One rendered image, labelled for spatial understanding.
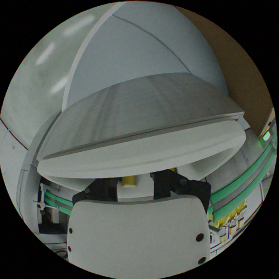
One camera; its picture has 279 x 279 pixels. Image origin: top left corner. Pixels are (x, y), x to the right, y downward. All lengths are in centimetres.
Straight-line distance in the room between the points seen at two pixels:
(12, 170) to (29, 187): 276
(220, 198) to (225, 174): 6
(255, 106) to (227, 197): 22
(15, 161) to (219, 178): 366
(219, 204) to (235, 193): 7
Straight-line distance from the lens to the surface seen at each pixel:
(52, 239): 94
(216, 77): 15
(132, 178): 22
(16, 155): 352
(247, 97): 15
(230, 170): 28
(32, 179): 77
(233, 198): 31
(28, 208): 79
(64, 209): 58
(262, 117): 15
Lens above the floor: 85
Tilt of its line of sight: 38 degrees down
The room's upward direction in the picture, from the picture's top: 174 degrees clockwise
